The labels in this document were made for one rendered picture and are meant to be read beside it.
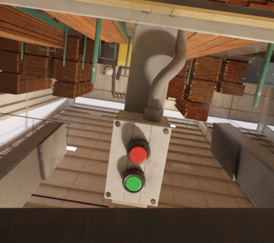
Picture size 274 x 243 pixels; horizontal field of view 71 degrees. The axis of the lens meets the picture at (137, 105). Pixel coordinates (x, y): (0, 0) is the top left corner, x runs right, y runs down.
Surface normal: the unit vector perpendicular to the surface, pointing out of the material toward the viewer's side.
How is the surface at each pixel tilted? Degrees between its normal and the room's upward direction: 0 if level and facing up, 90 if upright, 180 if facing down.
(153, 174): 90
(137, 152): 90
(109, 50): 92
